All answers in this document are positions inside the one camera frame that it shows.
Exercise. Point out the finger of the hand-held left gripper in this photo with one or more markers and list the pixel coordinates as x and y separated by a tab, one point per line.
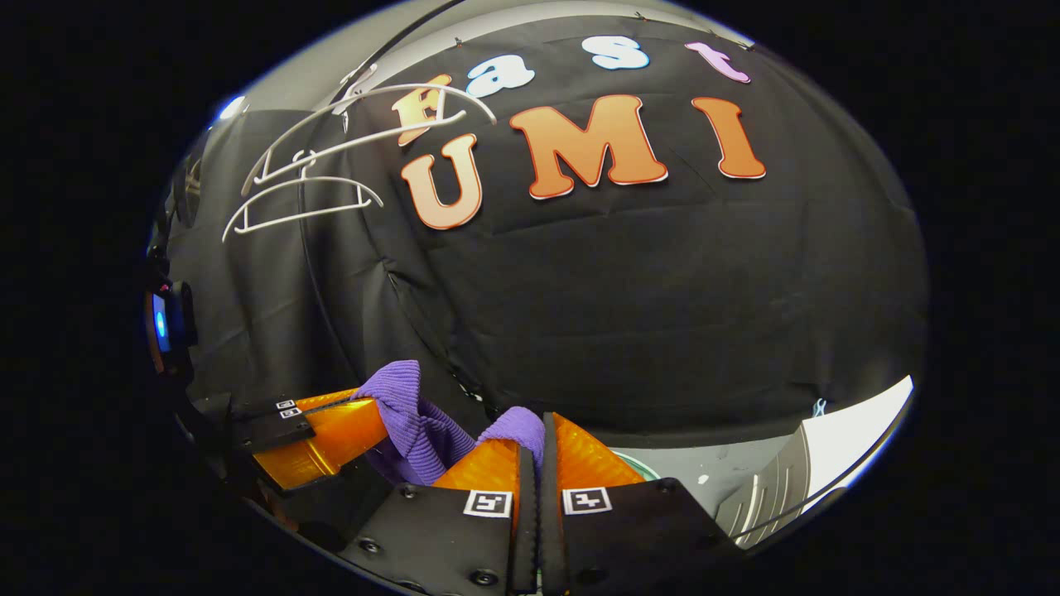
327	400
273	430

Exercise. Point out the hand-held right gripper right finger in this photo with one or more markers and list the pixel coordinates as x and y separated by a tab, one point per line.
551	538

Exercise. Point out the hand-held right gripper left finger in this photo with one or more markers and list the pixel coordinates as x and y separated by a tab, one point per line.
527	538

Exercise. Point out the purple ribbed jacket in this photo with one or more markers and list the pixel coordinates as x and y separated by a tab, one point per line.
414	430

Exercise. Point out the green laundry hamper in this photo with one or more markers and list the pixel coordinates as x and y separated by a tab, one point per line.
646	465

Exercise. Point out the black clothes rack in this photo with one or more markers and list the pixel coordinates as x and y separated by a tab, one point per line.
304	248

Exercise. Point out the white plastic hanger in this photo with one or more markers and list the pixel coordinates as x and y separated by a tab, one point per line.
331	179
364	141

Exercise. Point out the black backdrop cloth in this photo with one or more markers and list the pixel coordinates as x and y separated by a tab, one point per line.
621	290

